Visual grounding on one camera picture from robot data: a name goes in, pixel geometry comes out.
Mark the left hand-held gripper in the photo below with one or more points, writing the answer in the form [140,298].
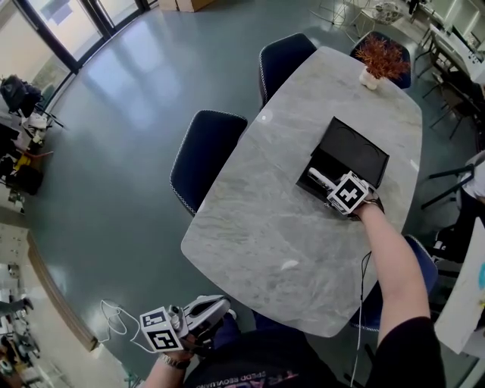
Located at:
[161,330]

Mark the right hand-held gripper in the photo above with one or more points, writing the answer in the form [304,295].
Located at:
[348,194]

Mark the black storage box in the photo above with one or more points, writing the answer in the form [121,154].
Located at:
[350,151]

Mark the person's left forearm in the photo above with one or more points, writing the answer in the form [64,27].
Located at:
[166,373]

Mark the person's right forearm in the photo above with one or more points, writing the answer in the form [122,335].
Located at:
[394,265]

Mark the person's white shoe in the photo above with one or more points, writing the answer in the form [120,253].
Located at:
[232,314]

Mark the black wristband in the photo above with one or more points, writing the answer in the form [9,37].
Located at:
[375,204]

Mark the person's dark trousers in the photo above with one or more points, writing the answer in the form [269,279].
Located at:
[261,324]

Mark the metal wristwatch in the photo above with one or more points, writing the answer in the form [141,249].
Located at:
[175,362]

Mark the person's black shirt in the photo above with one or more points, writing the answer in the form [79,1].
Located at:
[288,363]

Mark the black metal chair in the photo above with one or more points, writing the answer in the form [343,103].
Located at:
[449,185]

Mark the dark blue chair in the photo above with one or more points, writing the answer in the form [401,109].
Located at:
[206,159]
[424,261]
[405,60]
[282,64]

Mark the orange plant in white vase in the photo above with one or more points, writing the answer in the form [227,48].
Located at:
[380,60]

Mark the curved wooden counter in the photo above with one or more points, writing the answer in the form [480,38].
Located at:
[60,291]

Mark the white side table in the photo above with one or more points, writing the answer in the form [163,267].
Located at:
[464,303]

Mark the white desk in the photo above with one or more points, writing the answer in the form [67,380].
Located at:
[454,45]

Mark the cardboard box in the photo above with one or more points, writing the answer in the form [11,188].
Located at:
[187,4]

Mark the black backpack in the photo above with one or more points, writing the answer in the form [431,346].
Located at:
[19,94]

